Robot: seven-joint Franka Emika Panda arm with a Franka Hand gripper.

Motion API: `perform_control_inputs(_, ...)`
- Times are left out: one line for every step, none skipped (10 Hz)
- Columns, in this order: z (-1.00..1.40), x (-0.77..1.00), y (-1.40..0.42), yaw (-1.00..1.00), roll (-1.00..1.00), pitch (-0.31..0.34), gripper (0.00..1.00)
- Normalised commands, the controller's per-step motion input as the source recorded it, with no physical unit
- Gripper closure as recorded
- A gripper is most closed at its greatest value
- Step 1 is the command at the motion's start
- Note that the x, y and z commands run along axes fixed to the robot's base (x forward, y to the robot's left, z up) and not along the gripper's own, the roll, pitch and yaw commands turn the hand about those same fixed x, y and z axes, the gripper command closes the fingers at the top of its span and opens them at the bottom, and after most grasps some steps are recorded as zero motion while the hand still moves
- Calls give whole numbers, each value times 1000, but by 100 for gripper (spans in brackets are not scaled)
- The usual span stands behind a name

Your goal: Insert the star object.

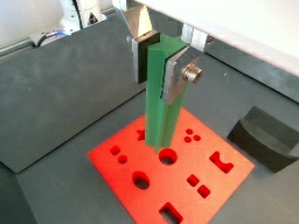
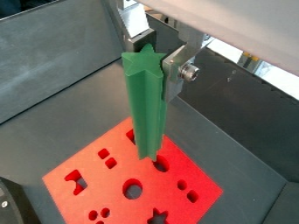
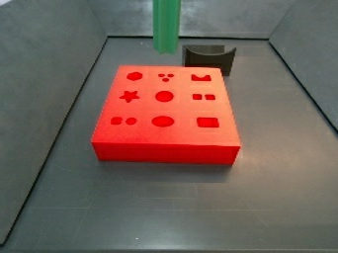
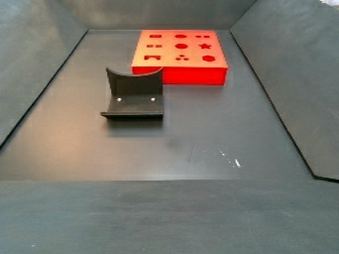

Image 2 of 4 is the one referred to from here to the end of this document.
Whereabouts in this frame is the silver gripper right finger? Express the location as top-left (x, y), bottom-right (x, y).
top-left (163, 22), bottom-right (213, 102)

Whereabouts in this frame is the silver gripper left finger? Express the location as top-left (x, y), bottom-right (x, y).
top-left (104, 0), bottom-right (156, 53)

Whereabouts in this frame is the green star-shaped rod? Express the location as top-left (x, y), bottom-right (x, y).
top-left (121, 44), bottom-right (167, 160)

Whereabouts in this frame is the red block with shaped holes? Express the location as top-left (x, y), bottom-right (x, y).
top-left (43, 119), bottom-right (223, 224)

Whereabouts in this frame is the black curved cradle block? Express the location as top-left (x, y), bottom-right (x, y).
top-left (0, 177), bottom-right (41, 224)

